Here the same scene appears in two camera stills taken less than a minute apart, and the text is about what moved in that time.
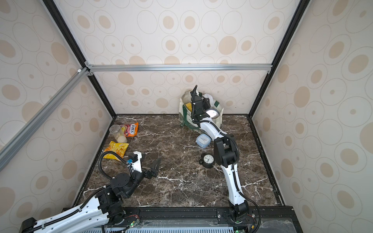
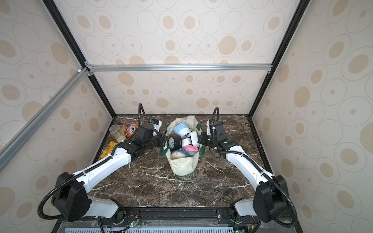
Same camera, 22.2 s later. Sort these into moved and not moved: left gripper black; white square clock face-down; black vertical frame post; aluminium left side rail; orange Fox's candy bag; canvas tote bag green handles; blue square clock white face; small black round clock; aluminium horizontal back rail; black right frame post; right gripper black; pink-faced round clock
Moved: right gripper black; small black round clock; left gripper black; blue square clock white face; white square clock face-down; canvas tote bag green handles; pink-faced round clock
Not moved: aluminium left side rail; orange Fox's candy bag; aluminium horizontal back rail; black right frame post; black vertical frame post
